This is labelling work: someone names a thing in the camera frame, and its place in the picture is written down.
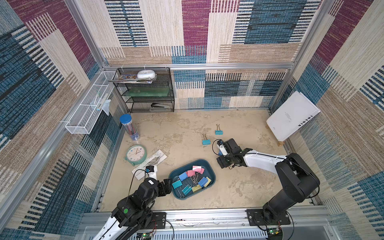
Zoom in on teal binder clip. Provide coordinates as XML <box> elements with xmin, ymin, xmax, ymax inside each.
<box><xmin>215</xmin><ymin>124</ymin><xmax>224</xmax><ymax>135</ymax></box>
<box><xmin>202</xmin><ymin>134</ymin><xmax>211</xmax><ymax>146</ymax></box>
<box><xmin>172</xmin><ymin>180</ymin><xmax>183</xmax><ymax>198</ymax></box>
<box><xmin>182</xmin><ymin>179</ymin><xmax>193</xmax><ymax>197</ymax></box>

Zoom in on yellow binder clip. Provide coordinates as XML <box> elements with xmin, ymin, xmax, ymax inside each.
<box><xmin>192</xmin><ymin>182</ymin><xmax>202</xmax><ymax>193</ymax></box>
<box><xmin>204</xmin><ymin>177</ymin><xmax>212</xmax><ymax>188</ymax></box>

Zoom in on pink binder clip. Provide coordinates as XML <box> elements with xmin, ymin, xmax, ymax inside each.
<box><xmin>192</xmin><ymin>166</ymin><xmax>202</xmax><ymax>173</ymax></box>
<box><xmin>195</xmin><ymin>168</ymin><xmax>205</xmax><ymax>181</ymax></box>
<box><xmin>187</xmin><ymin>170</ymin><xmax>197</xmax><ymax>182</ymax></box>

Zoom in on teal plastic storage box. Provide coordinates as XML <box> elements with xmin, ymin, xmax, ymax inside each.
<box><xmin>169</xmin><ymin>159</ymin><xmax>216</xmax><ymax>200</ymax></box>

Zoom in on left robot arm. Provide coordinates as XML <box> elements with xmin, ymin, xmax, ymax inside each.
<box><xmin>94</xmin><ymin>178</ymin><xmax>172</xmax><ymax>240</ymax></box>

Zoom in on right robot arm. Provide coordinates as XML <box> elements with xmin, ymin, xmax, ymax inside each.
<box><xmin>215</xmin><ymin>139</ymin><xmax>320</xmax><ymax>226</ymax></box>

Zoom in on ruler set white package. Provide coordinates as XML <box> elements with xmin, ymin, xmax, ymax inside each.
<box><xmin>132</xmin><ymin>150</ymin><xmax>168</xmax><ymax>180</ymax></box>

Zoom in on blue lid pencil tube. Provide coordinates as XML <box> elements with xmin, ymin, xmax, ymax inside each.
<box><xmin>120</xmin><ymin>114</ymin><xmax>140</xmax><ymax>141</ymax></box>

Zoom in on black stapler on shelf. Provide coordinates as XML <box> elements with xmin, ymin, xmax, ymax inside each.
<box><xmin>151</xmin><ymin>103</ymin><xmax>172</xmax><ymax>109</ymax></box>

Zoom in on white item in basket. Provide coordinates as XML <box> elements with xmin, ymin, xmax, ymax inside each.
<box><xmin>95</xmin><ymin>96</ymin><xmax>111</xmax><ymax>116</ymax></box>

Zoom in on magazines on top shelf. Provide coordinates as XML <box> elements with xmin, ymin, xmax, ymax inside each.
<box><xmin>109</xmin><ymin>75</ymin><xmax>157</xmax><ymax>84</ymax></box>

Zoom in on white round tape dispenser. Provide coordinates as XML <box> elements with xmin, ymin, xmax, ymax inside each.
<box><xmin>137</xmin><ymin>70</ymin><xmax>156</xmax><ymax>80</ymax></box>

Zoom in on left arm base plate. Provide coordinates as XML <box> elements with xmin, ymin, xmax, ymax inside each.
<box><xmin>144</xmin><ymin>212</ymin><xmax>167</xmax><ymax>230</ymax></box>

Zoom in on green round wall clock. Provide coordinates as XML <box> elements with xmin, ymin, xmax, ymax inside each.
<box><xmin>124</xmin><ymin>145</ymin><xmax>147</xmax><ymax>166</ymax></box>

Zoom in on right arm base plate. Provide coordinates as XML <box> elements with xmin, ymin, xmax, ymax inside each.
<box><xmin>246</xmin><ymin>209</ymin><xmax>291</xmax><ymax>227</ymax></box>

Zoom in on white wire wall basket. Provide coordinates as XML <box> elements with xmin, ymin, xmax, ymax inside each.
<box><xmin>66</xmin><ymin>71</ymin><xmax>115</xmax><ymax>135</ymax></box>

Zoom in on black wire shelf rack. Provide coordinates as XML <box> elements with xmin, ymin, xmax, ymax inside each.
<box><xmin>113</xmin><ymin>67</ymin><xmax>175</xmax><ymax>114</ymax></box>

